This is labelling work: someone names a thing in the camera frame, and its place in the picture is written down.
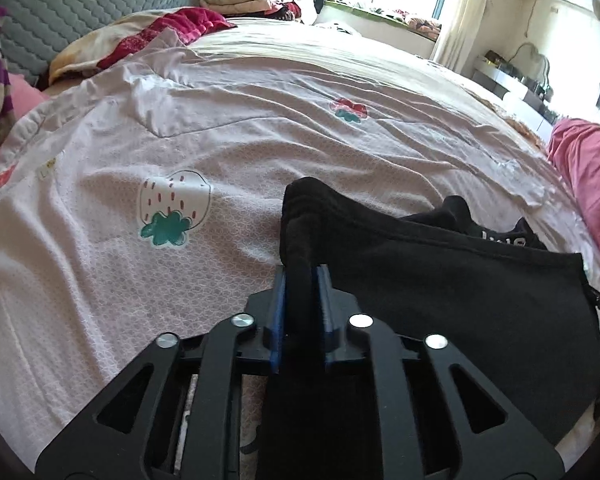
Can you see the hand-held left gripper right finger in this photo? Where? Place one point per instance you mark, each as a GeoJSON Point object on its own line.
{"type": "Point", "coordinates": [323, 305]}

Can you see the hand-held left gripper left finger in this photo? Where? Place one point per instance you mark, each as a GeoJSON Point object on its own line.
{"type": "Point", "coordinates": [278, 310]}

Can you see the black shirt with orange patches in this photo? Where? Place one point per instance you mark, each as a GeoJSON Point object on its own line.
{"type": "Point", "coordinates": [455, 285]}

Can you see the pink cloth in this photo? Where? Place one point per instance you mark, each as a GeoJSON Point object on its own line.
{"type": "Point", "coordinates": [590, 170]}

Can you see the strawberry print quilt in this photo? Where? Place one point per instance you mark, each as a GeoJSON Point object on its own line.
{"type": "Point", "coordinates": [130, 285]}

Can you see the white cabinet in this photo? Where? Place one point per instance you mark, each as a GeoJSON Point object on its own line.
{"type": "Point", "coordinates": [510, 90]}

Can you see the beige bed cover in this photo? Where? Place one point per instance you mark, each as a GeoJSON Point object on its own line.
{"type": "Point", "coordinates": [380, 70]}

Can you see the dark box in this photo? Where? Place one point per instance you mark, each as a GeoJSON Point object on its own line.
{"type": "Point", "coordinates": [495, 58]}

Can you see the black white patterned cloth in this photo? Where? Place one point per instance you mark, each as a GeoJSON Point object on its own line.
{"type": "Point", "coordinates": [337, 26]}

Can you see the patterned cloth pile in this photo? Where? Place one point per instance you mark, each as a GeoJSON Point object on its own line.
{"type": "Point", "coordinates": [420, 22]}

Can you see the red and cream blanket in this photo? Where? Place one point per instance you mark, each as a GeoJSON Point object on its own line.
{"type": "Point", "coordinates": [190, 22]}

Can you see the cream curtain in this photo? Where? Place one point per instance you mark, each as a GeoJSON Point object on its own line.
{"type": "Point", "coordinates": [465, 25]}

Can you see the pink blanket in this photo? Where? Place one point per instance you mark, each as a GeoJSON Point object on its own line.
{"type": "Point", "coordinates": [27, 92]}

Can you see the grey quilted headboard cover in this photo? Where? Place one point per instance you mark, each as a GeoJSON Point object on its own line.
{"type": "Point", "coordinates": [80, 10]}

